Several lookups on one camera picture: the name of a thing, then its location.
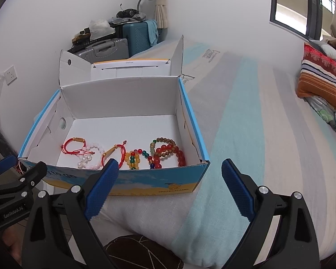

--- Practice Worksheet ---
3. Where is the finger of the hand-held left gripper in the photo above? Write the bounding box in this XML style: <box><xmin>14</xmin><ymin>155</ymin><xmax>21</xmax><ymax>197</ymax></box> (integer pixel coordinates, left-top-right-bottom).
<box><xmin>0</xmin><ymin>161</ymin><xmax>48</xmax><ymax>196</ymax></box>
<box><xmin>0</xmin><ymin>155</ymin><xmax>19</xmax><ymax>187</ymax></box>

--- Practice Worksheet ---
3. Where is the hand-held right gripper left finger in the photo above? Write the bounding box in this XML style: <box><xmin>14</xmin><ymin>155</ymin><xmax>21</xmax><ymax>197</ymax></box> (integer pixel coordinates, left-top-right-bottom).
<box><xmin>22</xmin><ymin>158</ymin><xmax>121</xmax><ymax>269</ymax></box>

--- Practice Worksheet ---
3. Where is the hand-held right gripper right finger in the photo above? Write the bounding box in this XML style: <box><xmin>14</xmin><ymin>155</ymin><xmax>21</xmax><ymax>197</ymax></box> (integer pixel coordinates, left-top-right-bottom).
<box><xmin>221</xmin><ymin>158</ymin><xmax>321</xmax><ymax>269</ymax></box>

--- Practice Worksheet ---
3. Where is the red string bracelet gold tube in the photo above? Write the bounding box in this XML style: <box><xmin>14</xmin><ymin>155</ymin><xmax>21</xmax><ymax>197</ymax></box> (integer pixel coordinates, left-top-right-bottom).
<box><xmin>101</xmin><ymin>139</ymin><xmax>128</xmax><ymax>167</ymax></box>
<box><xmin>61</xmin><ymin>137</ymin><xmax>96</xmax><ymax>157</ymax></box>

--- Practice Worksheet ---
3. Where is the multicolour glass bead bracelet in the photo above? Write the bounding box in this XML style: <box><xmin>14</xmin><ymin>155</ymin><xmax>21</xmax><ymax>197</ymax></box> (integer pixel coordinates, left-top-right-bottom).
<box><xmin>130</xmin><ymin>144</ymin><xmax>157</xmax><ymax>170</ymax></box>

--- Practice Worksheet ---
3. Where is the red bead bracelet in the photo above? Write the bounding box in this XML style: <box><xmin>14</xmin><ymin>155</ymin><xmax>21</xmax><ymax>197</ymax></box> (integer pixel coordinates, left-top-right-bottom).
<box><xmin>153</xmin><ymin>143</ymin><xmax>187</xmax><ymax>169</ymax></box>

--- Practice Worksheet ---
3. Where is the blue and yellow cardboard box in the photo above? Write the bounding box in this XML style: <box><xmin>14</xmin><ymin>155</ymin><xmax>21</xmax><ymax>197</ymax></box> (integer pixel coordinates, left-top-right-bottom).
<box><xmin>18</xmin><ymin>35</ymin><xmax>210</xmax><ymax>197</ymax></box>

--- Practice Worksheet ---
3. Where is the dark brown patterned cushion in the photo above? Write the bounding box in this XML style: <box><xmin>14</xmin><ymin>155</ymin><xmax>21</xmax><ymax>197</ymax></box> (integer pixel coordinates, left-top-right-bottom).
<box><xmin>103</xmin><ymin>235</ymin><xmax>184</xmax><ymax>269</ymax></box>

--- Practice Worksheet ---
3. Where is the striped bedsheet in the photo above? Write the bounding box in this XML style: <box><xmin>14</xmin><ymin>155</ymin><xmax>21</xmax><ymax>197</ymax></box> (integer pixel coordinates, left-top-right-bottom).
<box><xmin>42</xmin><ymin>38</ymin><xmax>336</xmax><ymax>269</ymax></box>

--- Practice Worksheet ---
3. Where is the floral blanket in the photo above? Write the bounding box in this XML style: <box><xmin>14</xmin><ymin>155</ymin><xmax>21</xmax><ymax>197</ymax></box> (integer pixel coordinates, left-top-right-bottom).
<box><xmin>305</xmin><ymin>95</ymin><xmax>336</xmax><ymax>143</ymax></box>

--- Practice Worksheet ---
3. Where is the striped orange pillow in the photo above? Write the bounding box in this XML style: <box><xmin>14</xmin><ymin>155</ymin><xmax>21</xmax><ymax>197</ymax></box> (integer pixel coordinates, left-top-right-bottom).
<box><xmin>297</xmin><ymin>42</ymin><xmax>336</xmax><ymax>110</ymax></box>

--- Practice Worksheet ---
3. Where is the grey suitcase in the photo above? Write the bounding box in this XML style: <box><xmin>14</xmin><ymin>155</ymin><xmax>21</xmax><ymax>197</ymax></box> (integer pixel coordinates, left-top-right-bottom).
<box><xmin>73</xmin><ymin>38</ymin><xmax>129</xmax><ymax>62</ymax></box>

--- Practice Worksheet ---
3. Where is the stack of small dark boxes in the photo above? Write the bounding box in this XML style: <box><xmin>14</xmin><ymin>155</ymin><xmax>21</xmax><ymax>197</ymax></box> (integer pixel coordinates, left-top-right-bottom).
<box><xmin>71</xmin><ymin>28</ymin><xmax>90</xmax><ymax>47</ymax></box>

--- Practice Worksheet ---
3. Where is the blue suitcase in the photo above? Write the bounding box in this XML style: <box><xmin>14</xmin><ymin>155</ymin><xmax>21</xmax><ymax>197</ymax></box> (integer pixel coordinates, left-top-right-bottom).
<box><xmin>122</xmin><ymin>20</ymin><xmax>160</xmax><ymax>58</ymax></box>

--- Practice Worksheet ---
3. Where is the white plastic bag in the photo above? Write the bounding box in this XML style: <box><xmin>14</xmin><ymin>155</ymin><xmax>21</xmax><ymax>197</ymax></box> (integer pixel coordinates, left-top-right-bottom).
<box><xmin>89</xmin><ymin>19</ymin><xmax>114</xmax><ymax>41</ymax></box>

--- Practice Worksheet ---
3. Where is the light blue cloth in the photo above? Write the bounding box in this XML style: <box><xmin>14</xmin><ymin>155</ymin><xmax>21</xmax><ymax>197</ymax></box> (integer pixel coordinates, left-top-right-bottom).
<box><xmin>144</xmin><ymin>20</ymin><xmax>159</xmax><ymax>45</ymax></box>

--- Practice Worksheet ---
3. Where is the black headset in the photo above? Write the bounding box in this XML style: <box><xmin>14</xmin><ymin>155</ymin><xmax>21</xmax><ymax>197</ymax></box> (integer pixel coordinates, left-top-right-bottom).
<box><xmin>116</xmin><ymin>4</ymin><xmax>142</xmax><ymax>20</ymax></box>

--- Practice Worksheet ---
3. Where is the dark framed window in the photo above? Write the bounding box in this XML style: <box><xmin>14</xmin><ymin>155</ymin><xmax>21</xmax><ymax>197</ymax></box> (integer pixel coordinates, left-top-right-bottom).
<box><xmin>269</xmin><ymin>0</ymin><xmax>336</xmax><ymax>41</ymax></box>

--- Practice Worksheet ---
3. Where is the beige curtain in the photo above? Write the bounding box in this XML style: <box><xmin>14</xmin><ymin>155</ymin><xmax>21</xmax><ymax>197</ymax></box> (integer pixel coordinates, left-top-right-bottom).
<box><xmin>153</xmin><ymin>0</ymin><xmax>168</xmax><ymax>30</ymax></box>

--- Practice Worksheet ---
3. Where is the yellow bead bracelet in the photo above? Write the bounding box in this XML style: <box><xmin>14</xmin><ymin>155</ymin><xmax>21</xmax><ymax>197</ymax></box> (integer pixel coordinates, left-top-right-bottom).
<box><xmin>125</xmin><ymin>151</ymin><xmax>142</xmax><ymax>170</ymax></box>

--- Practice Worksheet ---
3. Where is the pink bead bracelet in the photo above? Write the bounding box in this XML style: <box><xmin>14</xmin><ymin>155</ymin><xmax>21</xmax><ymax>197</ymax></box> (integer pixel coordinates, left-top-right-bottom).
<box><xmin>82</xmin><ymin>142</ymin><xmax>105</xmax><ymax>170</ymax></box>

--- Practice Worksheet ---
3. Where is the brown wooden bead bracelet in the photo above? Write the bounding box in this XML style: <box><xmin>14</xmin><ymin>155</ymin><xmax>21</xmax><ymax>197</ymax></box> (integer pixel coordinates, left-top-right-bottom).
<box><xmin>150</xmin><ymin>137</ymin><xmax>177</xmax><ymax>159</ymax></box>

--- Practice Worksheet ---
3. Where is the white wall socket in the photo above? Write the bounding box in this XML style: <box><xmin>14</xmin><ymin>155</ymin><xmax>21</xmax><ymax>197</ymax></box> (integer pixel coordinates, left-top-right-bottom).
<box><xmin>4</xmin><ymin>66</ymin><xmax>17</xmax><ymax>86</ymax></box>

